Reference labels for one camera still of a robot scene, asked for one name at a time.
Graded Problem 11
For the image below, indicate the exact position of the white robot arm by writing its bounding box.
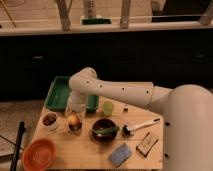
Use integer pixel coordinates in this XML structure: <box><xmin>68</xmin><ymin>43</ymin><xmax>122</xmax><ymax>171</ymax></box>
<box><xmin>68</xmin><ymin>67</ymin><xmax>213</xmax><ymax>171</ymax></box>

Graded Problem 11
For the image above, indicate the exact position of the dark brown bowl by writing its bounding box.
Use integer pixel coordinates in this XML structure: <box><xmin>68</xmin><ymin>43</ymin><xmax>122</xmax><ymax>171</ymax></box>
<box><xmin>92</xmin><ymin>118</ymin><xmax>119</xmax><ymax>142</ymax></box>

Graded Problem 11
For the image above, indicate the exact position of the green plastic tray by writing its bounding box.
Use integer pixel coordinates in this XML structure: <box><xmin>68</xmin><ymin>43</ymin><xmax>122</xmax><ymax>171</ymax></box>
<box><xmin>44</xmin><ymin>76</ymin><xmax>99</xmax><ymax>113</ymax></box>

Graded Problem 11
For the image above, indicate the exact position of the green vegetable in bowl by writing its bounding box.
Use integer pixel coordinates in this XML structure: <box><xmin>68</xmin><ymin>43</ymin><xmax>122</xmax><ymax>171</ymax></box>
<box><xmin>92</xmin><ymin>126</ymin><xmax>119</xmax><ymax>134</ymax></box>

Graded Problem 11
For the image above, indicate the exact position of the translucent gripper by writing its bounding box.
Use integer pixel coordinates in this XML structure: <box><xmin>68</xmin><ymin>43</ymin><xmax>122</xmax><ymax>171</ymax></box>
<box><xmin>65</xmin><ymin>102</ymin><xmax>85</xmax><ymax>122</ymax></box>

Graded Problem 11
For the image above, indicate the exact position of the small brown box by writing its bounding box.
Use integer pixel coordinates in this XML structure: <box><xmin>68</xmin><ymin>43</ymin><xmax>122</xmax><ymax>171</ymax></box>
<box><xmin>136</xmin><ymin>132</ymin><xmax>158</xmax><ymax>157</ymax></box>

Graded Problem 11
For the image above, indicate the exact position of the white cup with dark contents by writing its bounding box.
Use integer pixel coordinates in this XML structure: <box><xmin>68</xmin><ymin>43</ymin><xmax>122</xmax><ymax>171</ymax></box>
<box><xmin>41</xmin><ymin>112</ymin><xmax>58</xmax><ymax>131</ymax></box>

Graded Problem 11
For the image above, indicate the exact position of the blue sponge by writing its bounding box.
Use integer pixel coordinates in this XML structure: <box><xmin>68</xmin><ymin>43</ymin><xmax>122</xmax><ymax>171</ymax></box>
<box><xmin>109</xmin><ymin>143</ymin><xmax>132</xmax><ymax>167</ymax></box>

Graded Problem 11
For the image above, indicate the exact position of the orange plastic bowl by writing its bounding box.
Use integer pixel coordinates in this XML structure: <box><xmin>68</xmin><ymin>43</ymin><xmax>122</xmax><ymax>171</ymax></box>
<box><xmin>21</xmin><ymin>138</ymin><xmax>56</xmax><ymax>171</ymax></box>

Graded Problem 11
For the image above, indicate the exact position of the small green cup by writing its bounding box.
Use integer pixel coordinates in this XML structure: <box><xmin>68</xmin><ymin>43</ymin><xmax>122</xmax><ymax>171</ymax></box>
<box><xmin>102</xmin><ymin>101</ymin><xmax>114</xmax><ymax>116</ymax></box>

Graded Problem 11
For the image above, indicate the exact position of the small salt shaker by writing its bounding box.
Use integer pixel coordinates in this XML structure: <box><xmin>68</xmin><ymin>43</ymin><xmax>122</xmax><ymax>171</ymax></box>
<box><xmin>123</xmin><ymin>104</ymin><xmax>129</xmax><ymax>113</ymax></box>

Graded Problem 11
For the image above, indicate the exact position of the black pole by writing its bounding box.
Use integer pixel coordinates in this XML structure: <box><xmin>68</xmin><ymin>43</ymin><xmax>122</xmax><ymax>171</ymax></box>
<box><xmin>10</xmin><ymin>121</ymin><xmax>25</xmax><ymax>171</ymax></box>

